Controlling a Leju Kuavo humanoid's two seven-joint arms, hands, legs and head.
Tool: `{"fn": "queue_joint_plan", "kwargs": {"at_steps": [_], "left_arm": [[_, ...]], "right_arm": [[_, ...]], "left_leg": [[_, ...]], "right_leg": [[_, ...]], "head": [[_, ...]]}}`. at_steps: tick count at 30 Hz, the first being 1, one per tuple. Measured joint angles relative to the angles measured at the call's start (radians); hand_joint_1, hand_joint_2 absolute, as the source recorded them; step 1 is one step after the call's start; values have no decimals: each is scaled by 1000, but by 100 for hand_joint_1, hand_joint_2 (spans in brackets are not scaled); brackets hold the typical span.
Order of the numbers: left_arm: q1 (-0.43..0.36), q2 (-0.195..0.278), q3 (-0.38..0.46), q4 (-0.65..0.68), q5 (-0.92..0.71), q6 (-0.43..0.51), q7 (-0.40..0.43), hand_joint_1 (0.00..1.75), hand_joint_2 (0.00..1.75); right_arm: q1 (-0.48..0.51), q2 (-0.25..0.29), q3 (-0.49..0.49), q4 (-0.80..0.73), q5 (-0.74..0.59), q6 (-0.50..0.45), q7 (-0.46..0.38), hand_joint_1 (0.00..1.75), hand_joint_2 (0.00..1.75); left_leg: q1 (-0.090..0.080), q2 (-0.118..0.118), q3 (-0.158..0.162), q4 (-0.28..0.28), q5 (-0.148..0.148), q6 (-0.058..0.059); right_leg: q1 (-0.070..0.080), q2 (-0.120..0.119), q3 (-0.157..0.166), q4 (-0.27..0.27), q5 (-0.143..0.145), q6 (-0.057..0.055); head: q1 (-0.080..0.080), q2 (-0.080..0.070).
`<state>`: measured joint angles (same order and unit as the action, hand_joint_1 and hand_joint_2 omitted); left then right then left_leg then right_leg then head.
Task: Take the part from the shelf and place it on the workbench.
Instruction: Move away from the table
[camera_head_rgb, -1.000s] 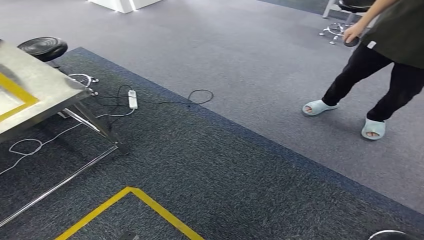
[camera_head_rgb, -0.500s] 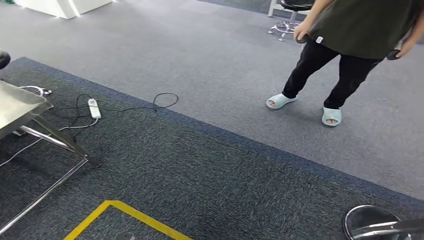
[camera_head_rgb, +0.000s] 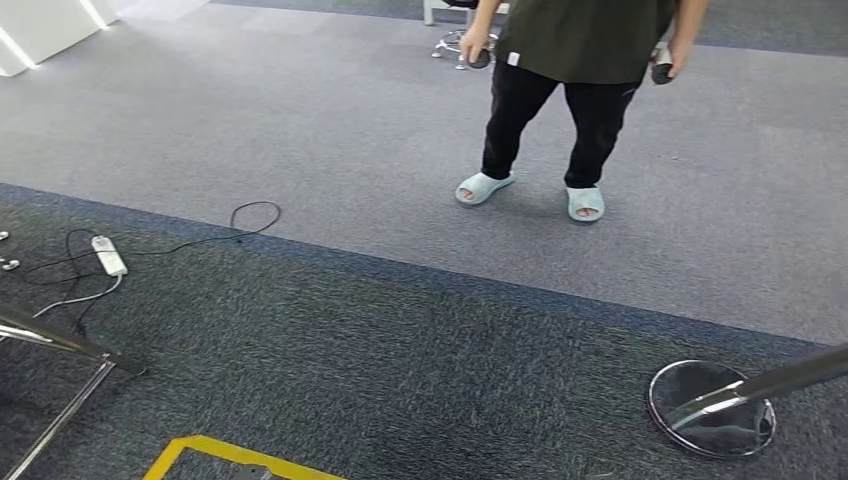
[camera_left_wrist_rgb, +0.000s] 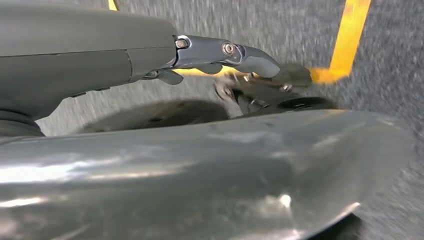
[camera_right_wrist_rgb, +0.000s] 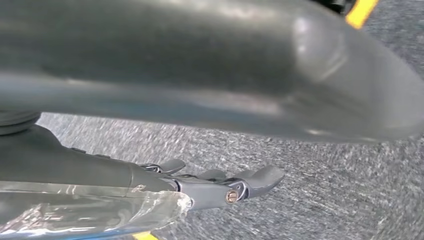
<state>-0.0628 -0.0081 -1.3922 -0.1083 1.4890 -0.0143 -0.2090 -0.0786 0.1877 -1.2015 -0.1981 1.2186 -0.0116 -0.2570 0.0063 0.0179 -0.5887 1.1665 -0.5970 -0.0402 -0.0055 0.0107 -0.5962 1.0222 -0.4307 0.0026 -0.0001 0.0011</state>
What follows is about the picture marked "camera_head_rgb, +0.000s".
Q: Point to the person's right hand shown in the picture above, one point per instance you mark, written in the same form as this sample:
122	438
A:
472	41

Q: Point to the person's left hand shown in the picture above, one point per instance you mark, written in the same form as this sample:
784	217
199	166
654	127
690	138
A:
674	58

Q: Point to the black handheld controller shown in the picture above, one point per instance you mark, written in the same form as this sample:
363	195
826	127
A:
660	73
480	61

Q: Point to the person's right forearm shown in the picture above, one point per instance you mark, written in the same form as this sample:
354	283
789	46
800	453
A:
482	13

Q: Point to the person's left forearm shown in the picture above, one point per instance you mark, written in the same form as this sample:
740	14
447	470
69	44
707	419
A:
688	20

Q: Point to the steel workbench table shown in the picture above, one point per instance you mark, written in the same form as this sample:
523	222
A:
66	340

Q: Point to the chrome stool base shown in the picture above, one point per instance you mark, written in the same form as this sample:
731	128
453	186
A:
450	41

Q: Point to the standing person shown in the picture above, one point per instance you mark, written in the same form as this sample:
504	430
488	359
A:
583	40

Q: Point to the chrome barrier stanchion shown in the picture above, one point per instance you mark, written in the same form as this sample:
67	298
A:
729	437

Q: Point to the white power strip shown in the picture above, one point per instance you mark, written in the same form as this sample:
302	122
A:
109	255

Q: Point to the white lit platform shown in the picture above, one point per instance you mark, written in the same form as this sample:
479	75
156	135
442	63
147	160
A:
46	33

